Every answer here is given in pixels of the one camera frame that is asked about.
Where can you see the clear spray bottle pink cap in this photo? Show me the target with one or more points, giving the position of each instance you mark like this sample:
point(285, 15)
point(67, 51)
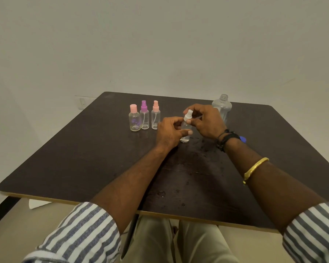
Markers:
point(155, 119)

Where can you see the person's left forearm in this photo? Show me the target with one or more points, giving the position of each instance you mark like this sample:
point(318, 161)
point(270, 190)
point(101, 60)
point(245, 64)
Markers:
point(131, 186)

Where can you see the person's right forearm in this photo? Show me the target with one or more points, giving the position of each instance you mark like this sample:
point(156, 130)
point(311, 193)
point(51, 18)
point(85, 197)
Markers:
point(271, 183)

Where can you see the large clear open plastic bottle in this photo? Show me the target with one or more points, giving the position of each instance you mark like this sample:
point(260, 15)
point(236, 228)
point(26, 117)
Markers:
point(223, 108)

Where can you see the beige trousers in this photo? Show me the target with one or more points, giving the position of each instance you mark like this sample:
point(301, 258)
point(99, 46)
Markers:
point(164, 241)

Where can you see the black wrist bands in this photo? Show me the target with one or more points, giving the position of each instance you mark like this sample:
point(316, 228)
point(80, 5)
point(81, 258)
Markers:
point(228, 138)

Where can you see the clear spray bottle white cap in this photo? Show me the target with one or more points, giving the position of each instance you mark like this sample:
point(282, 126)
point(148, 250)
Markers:
point(187, 123)

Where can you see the person's left thumb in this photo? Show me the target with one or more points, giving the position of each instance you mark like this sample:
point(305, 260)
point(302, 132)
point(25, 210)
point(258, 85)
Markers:
point(186, 132)

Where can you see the person's left hand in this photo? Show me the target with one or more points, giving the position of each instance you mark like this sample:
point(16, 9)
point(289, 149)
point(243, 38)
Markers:
point(166, 135)

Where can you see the gold bangle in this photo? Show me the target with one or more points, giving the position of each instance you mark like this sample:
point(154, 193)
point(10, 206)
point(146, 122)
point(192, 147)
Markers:
point(254, 168)

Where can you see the striped left shirt sleeve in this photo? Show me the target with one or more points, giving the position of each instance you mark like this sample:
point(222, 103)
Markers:
point(82, 235)

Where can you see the striped shirt sleeve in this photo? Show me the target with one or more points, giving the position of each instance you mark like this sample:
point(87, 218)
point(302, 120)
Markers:
point(314, 234)
point(82, 235)

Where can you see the striped right shirt sleeve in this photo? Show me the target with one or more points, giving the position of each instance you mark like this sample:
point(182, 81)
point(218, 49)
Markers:
point(314, 234)

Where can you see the person's right thumb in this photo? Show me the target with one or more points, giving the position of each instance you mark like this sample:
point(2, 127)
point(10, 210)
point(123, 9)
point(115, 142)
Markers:
point(195, 121)

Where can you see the person's right hand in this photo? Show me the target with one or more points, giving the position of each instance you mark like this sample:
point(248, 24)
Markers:
point(210, 123)

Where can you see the white paper sheet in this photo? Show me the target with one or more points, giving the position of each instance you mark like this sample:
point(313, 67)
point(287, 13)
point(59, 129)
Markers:
point(38, 203)

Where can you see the round clear bottle pink cap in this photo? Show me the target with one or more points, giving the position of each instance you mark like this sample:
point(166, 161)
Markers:
point(134, 121)

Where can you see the blue bottle cap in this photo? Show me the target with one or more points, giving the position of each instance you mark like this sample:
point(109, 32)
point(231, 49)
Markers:
point(243, 139)

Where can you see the clear spray bottle purple cap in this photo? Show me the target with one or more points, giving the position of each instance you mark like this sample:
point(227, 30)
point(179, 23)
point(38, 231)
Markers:
point(144, 119)

